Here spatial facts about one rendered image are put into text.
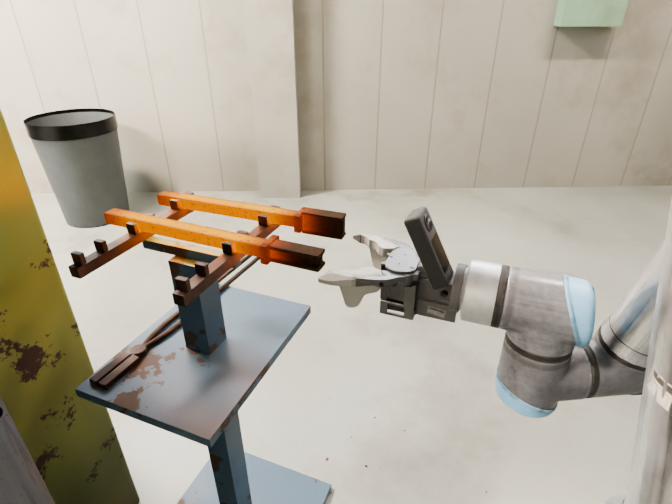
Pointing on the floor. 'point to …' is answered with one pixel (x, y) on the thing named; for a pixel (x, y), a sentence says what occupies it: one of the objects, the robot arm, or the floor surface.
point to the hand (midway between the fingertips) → (335, 252)
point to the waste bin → (81, 162)
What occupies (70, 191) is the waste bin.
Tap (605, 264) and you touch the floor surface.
